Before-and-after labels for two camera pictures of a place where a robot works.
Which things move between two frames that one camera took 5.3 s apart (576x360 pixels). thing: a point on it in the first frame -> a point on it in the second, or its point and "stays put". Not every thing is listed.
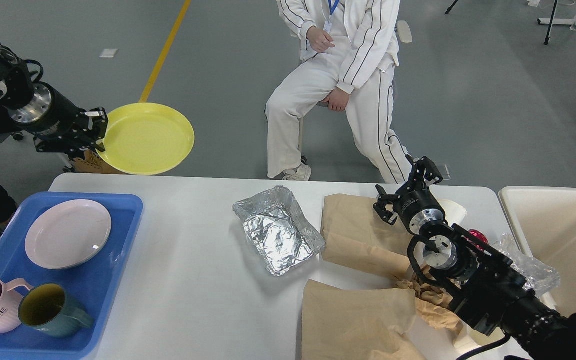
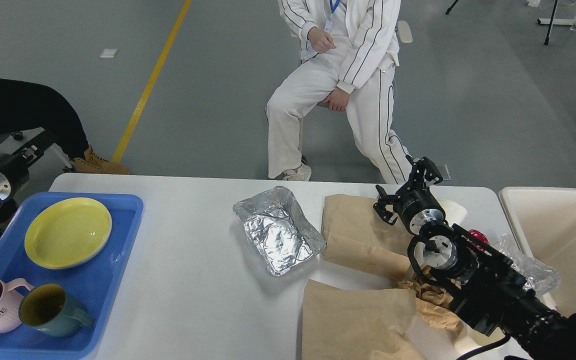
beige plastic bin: [566, 229] stays put
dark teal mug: [45, 308] stays put
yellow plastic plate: [147, 139] -> [67, 232]
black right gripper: [418, 206] stays put
